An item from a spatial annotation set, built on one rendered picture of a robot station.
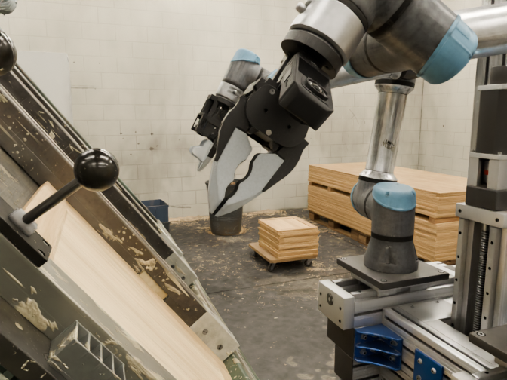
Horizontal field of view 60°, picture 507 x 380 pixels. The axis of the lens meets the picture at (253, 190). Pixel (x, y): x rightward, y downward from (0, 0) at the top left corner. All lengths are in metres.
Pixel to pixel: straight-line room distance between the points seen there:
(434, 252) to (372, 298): 3.09
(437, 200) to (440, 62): 3.70
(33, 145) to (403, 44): 0.67
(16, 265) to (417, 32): 0.47
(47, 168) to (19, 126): 0.09
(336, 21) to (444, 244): 3.94
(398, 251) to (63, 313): 0.97
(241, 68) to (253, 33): 5.37
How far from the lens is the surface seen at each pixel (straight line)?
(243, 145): 0.46
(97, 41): 6.17
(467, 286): 1.22
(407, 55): 0.56
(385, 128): 1.37
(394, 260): 1.27
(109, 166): 0.39
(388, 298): 1.29
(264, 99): 0.46
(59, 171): 0.93
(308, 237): 4.24
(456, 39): 0.56
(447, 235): 4.38
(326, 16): 0.49
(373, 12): 0.53
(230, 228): 5.41
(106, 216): 0.94
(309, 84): 0.39
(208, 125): 1.23
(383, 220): 1.25
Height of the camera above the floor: 1.46
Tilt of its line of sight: 10 degrees down
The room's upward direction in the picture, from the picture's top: straight up
